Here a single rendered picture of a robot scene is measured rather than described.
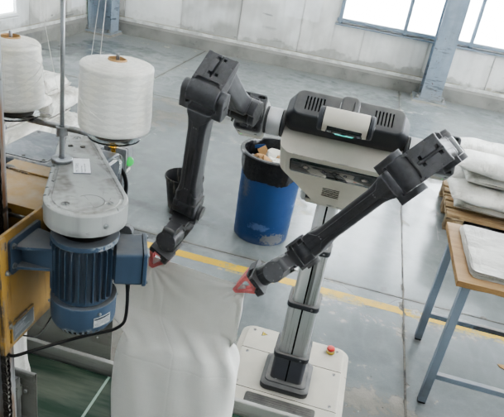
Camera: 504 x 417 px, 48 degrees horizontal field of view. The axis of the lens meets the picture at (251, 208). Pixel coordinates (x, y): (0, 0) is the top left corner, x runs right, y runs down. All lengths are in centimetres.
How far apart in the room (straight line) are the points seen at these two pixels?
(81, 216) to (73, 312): 26
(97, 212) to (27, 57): 39
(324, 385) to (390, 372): 69
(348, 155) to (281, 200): 208
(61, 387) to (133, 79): 137
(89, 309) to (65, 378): 99
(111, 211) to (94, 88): 26
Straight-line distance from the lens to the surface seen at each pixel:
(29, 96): 141
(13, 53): 138
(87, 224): 121
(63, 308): 136
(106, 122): 127
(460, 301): 276
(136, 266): 131
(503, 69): 965
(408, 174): 128
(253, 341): 274
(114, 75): 124
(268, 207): 384
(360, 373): 315
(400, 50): 946
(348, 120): 162
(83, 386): 229
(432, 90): 913
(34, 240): 135
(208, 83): 130
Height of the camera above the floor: 199
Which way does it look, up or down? 26 degrees down
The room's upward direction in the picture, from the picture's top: 10 degrees clockwise
